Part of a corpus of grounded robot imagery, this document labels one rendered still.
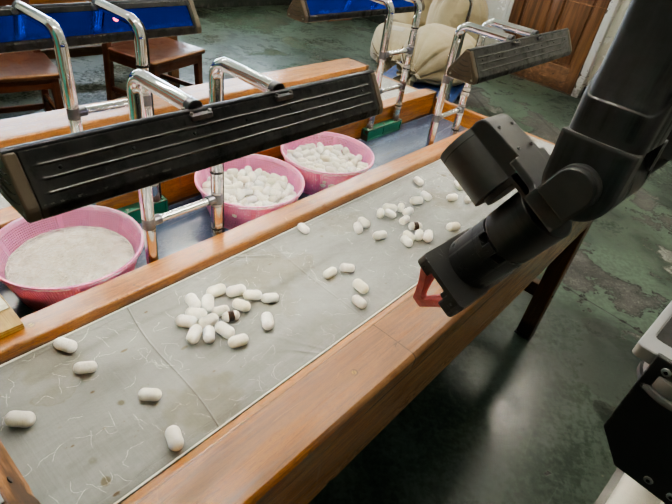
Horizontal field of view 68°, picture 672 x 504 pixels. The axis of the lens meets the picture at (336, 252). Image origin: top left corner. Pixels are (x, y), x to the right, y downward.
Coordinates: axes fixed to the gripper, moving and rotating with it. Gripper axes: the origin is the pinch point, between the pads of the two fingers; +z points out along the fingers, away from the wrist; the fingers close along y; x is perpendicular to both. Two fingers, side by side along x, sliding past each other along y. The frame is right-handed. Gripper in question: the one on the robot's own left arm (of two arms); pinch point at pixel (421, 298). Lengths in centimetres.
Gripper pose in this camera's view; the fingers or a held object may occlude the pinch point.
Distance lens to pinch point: 59.6
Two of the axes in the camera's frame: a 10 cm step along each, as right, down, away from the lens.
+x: 5.5, 8.2, -1.9
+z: -4.4, 4.7, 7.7
